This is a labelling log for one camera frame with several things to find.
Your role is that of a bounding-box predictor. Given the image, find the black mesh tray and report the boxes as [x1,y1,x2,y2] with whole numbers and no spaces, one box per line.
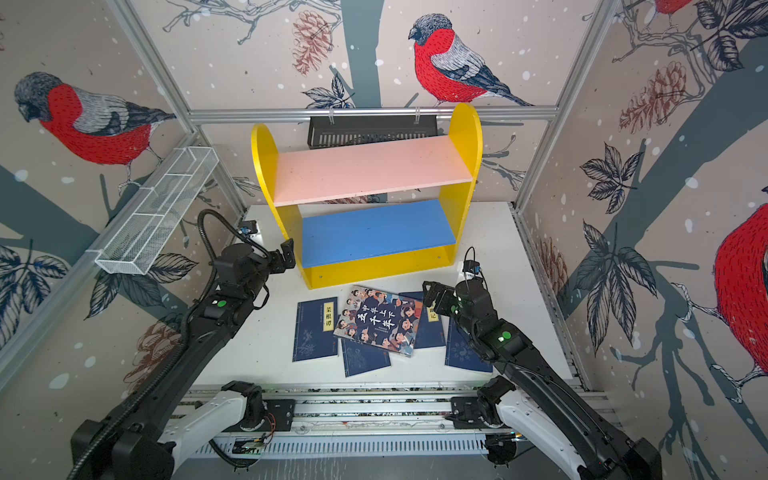
[307,115,438,149]

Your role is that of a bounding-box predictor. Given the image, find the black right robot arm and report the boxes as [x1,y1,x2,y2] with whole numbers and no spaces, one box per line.
[422,277,663,479]

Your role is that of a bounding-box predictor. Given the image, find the white wire mesh basket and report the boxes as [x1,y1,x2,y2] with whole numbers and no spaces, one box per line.
[95,146,219,275]

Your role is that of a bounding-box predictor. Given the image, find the navy book far right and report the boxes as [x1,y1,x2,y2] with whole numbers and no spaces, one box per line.
[445,319,493,373]

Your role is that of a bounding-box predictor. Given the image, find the black corrugated cable hose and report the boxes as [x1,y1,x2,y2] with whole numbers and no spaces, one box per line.
[65,208,265,480]

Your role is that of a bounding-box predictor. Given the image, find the aluminium horizontal frame bar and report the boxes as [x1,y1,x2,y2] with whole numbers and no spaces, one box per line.
[187,106,559,125]

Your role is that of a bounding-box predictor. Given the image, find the navy book far left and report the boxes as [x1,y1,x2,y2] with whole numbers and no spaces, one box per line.
[292,297,338,362]

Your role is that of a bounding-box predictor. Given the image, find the colourful portrait cover book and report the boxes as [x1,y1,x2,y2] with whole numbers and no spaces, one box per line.
[333,285,424,357]

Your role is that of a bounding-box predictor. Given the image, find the navy book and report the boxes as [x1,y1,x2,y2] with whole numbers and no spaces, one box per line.
[343,352,391,378]
[445,319,493,373]
[394,292,446,355]
[292,297,338,362]

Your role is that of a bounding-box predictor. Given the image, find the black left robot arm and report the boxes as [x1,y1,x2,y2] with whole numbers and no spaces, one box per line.
[68,239,296,479]

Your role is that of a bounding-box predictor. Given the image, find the yellow wooden bookshelf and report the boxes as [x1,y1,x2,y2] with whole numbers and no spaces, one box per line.
[250,103,483,289]

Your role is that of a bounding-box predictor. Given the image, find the aluminium rail base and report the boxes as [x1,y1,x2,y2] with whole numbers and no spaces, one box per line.
[128,380,625,463]

